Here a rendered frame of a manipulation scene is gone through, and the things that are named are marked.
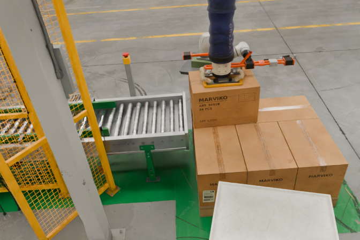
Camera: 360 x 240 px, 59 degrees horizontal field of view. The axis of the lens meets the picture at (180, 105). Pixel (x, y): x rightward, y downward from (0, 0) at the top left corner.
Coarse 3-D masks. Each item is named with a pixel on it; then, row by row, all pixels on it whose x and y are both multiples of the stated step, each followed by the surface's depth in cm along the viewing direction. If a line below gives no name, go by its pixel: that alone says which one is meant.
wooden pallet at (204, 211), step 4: (196, 172) 307; (196, 176) 315; (332, 200) 275; (336, 200) 275; (332, 204) 277; (200, 208) 276; (204, 208) 276; (208, 208) 276; (212, 208) 276; (200, 212) 279; (204, 212) 279; (208, 212) 279; (212, 212) 279; (200, 216) 282; (204, 216) 283
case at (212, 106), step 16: (192, 80) 294; (256, 80) 286; (192, 96) 283; (208, 96) 280; (224, 96) 281; (240, 96) 282; (256, 96) 284; (192, 112) 309; (208, 112) 290; (224, 112) 291; (240, 112) 293; (256, 112) 294
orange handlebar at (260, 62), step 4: (192, 56) 307; (260, 60) 286; (280, 60) 285; (240, 64) 283; (244, 64) 283; (256, 64) 282; (260, 64) 282; (264, 64) 283; (268, 64) 283; (204, 68) 285; (208, 68) 284; (212, 68) 284
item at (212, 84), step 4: (212, 80) 287; (216, 80) 286; (228, 80) 285; (232, 80) 284; (240, 80) 284; (204, 84) 283; (208, 84) 282; (212, 84) 282; (216, 84) 282; (220, 84) 281; (224, 84) 281; (228, 84) 280; (232, 84) 280; (236, 84) 280; (240, 84) 280
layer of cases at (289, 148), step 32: (288, 96) 331; (192, 128) 332; (224, 128) 297; (256, 128) 293; (288, 128) 290; (320, 128) 287; (224, 160) 263; (256, 160) 260; (288, 160) 257; (320, 160) 255; (320, 192) 268
